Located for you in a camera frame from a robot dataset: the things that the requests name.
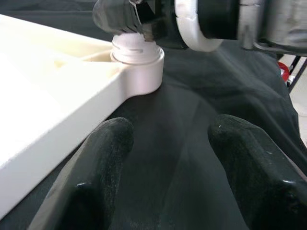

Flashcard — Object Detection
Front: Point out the white plastic table leg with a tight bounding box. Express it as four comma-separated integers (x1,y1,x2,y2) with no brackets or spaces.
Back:
110,32,161,65

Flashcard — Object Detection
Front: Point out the red plastic object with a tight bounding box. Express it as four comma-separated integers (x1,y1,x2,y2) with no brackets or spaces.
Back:
277,61,291,83

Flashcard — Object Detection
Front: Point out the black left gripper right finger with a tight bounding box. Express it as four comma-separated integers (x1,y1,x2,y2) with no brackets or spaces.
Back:
207,114,307,230

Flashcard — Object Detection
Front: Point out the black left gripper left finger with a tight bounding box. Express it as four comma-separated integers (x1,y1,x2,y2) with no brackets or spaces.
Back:
28,117,134,230

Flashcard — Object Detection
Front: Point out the white plastic table top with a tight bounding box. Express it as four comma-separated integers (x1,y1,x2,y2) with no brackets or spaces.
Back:
0,14,165,216

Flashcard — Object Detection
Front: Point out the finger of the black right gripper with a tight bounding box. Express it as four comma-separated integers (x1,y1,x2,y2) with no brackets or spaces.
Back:
92,0,144,35

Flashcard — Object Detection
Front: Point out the black cloth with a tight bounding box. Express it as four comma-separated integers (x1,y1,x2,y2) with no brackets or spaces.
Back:
0,0,307,230

